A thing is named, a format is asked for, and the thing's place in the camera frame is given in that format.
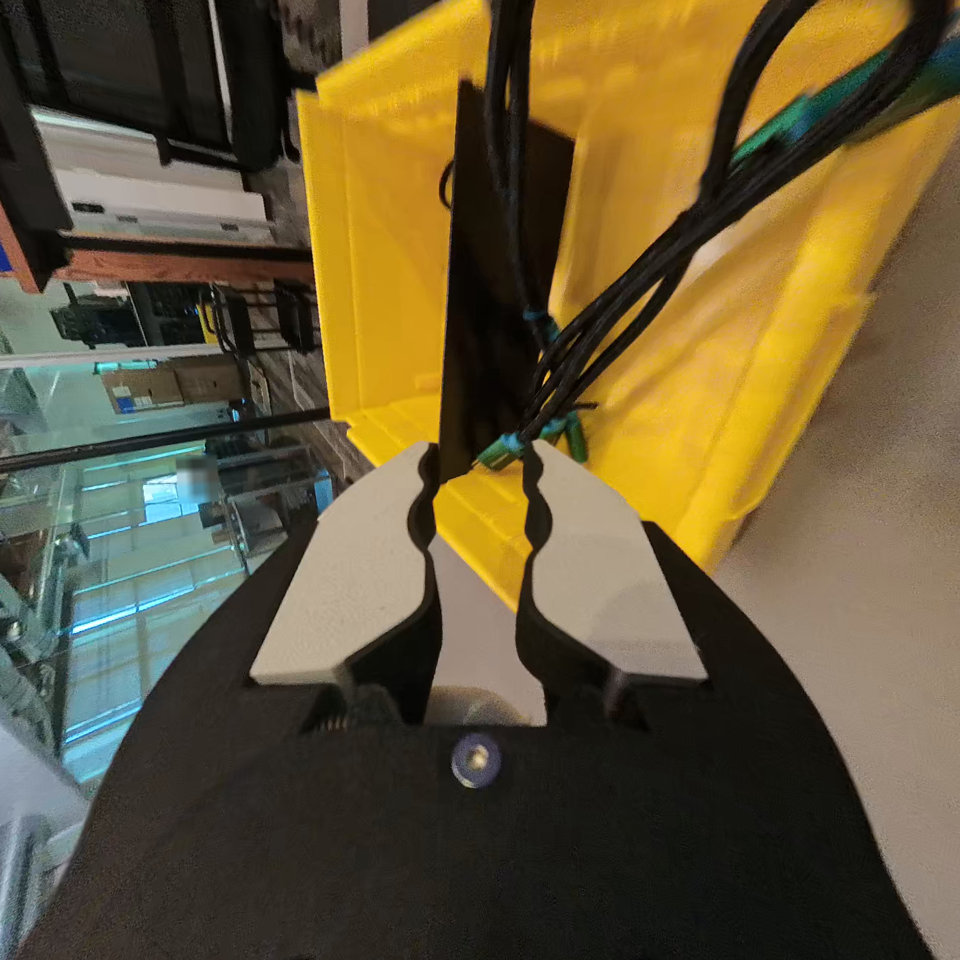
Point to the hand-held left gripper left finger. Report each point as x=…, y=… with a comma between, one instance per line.
x=345, y=592

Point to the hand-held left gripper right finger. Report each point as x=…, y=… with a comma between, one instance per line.
x=615, y=592

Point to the yellow plastic bin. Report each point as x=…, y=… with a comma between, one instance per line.
x=675, y=450

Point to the cardboard box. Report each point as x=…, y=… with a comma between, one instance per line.
x=202, y=382

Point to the black bin divider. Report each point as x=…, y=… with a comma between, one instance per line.
x=480, y=300

